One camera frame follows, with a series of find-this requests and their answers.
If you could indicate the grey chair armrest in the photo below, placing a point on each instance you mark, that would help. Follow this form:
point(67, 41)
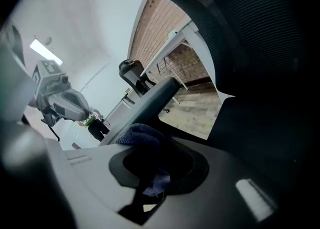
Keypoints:
point(155, 98)

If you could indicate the ceiling tube light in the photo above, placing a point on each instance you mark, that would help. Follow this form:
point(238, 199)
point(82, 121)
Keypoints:
point(45, 50)

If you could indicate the white table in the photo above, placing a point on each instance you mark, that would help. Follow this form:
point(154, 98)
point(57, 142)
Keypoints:
point(190, 33)

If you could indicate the black mesh office chair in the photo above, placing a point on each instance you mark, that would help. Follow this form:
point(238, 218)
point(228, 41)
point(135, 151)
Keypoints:
point(132, 73)
point(262, 48)

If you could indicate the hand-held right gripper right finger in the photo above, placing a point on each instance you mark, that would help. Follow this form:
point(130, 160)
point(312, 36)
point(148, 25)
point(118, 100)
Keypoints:
point(225, 203)

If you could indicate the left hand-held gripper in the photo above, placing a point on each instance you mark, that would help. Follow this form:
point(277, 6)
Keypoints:
point(47, 80)

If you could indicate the blue cloth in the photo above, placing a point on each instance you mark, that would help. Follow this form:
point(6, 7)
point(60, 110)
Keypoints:
point(142, 133)

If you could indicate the grey top desk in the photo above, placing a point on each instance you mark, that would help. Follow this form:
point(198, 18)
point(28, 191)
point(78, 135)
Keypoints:
point(120, 105)

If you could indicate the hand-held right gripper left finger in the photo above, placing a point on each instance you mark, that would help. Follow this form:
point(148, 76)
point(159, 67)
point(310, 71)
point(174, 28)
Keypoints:
point(95, 185)

